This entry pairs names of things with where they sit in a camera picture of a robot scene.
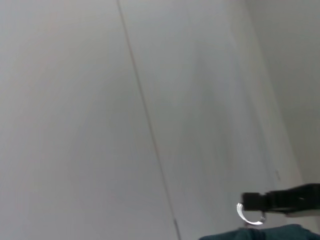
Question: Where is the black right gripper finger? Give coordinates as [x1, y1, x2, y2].
[240, 183, 320, 217]

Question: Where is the dark teal insulated lunch bag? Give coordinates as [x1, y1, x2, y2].
[199, 202, 320, 240]

